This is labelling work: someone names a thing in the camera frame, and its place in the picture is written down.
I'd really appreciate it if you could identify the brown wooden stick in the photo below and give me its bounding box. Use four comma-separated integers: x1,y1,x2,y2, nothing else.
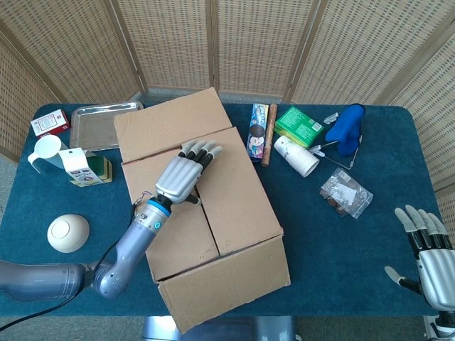
261,103,279,168

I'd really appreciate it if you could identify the blue cookie box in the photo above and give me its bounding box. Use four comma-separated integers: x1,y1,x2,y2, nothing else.
246,102,270,165

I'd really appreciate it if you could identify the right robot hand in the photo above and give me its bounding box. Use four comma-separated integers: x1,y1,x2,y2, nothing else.
384,204,455,315

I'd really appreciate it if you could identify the blue table cloth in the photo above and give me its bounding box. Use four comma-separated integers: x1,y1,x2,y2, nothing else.
0,102,442,318

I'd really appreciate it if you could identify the stainless steel tray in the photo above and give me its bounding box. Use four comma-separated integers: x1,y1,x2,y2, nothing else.
69,101,144,151

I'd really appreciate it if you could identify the red cardboard box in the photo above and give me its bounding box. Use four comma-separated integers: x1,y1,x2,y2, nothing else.
112,87,291,335

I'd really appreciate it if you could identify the green yellow sponge pack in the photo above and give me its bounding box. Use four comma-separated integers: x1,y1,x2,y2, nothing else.
58,148,114,188

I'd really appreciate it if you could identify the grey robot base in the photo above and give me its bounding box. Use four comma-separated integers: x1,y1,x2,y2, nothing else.
141,315,296,341

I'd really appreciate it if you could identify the clear bag of brown pieces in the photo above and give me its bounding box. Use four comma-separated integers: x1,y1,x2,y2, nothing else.
319,168,374,220

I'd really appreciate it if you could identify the green carton box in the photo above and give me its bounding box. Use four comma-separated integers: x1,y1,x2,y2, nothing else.
274,105,325,148

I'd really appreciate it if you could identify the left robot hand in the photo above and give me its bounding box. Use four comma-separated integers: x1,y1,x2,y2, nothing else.
155,139,223,206

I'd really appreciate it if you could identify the blue oven mitt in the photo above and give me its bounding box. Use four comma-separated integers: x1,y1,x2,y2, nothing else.
325,103,366,157

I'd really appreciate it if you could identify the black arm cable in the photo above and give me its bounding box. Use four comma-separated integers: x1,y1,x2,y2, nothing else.
0,241,124,330

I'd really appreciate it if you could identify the small red white box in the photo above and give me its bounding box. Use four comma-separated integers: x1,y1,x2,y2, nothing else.
30,109,72,138

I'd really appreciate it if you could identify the cream upturned bowl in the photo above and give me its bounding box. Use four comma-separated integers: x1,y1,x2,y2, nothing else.
47,214,90,254

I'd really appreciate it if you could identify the woven folding screen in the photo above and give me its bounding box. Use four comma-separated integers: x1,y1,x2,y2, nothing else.
0,0,455,228

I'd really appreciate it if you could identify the stack of paper cups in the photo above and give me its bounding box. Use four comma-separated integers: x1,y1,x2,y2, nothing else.
272,135,321,178

